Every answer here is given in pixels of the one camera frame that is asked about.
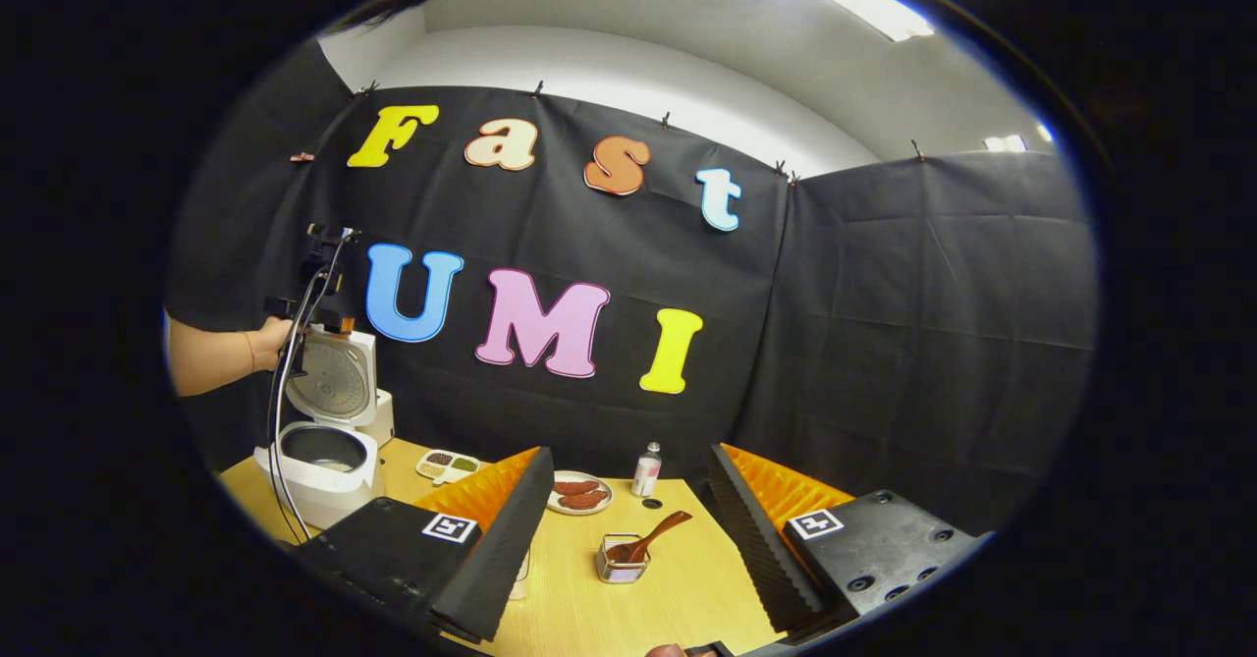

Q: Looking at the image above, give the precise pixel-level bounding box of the black backdrop cloth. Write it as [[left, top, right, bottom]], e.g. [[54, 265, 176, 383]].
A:
[[167, 38, 1099, 540]]

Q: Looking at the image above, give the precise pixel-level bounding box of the metal wire chopstick holder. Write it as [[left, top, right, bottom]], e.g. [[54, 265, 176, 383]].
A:
[[596, 533, 652, 585]]

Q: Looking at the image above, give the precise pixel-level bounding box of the brown wooden spoon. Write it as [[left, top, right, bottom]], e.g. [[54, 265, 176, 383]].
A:
[[607, 511, 693, 566]]

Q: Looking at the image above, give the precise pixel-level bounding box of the small clear bottle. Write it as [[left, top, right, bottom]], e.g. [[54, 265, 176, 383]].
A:
[[631, 442, 663, 499]]

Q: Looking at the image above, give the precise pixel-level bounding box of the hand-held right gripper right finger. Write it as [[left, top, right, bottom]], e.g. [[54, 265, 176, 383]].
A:
[[707, 443, 983, 635]]

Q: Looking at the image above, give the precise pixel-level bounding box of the white rice cooker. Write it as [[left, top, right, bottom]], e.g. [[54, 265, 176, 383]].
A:
[[253, 323, 381, 530]]

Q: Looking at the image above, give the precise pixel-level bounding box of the white round plate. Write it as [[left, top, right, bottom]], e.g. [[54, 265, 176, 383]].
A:
[[546, 470, 614, 517]]

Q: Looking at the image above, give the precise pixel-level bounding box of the white divided bean dish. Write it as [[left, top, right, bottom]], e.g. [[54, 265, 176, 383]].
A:
[[415, 450, 482, 486]]

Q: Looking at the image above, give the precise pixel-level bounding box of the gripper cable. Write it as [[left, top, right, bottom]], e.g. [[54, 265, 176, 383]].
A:
[[267, 235, 350, 545]]

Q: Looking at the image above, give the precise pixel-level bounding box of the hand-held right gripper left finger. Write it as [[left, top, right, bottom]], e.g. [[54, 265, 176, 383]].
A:
[[293, 446, 557, 643]]

